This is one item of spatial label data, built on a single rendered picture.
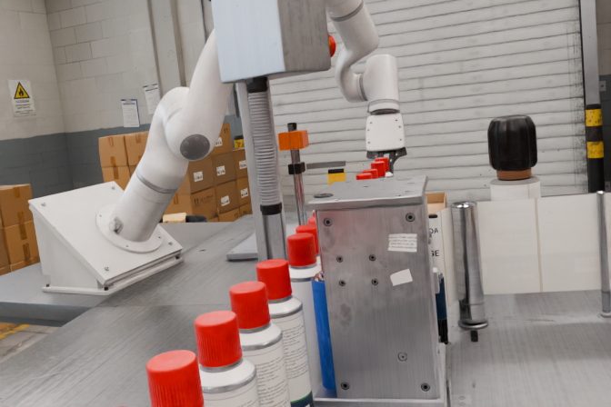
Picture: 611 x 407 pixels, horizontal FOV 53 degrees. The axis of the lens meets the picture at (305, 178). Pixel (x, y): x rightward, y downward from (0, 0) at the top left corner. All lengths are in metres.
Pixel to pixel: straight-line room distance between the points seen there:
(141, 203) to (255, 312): 1.11
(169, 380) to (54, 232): 1.27
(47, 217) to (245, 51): 0.87
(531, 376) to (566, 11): 4.62
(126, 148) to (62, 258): 3.44
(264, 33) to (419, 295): 0.49
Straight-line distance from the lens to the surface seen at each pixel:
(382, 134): 1.61
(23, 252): 4.55
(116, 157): 5.12
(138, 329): 1.29
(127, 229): 1.67
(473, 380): 0.82
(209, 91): 1.46
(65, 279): 1.67
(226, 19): 1.00
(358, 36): 1.53
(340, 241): 0.59
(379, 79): 1.64
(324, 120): 5.77
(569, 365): 0.86
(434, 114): 5.44
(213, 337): 0.47
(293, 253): 0.72
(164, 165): 1.57
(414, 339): 0.61
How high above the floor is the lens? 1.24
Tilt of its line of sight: 7 degrees down
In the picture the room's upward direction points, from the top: 6 degrees counter-clockwise
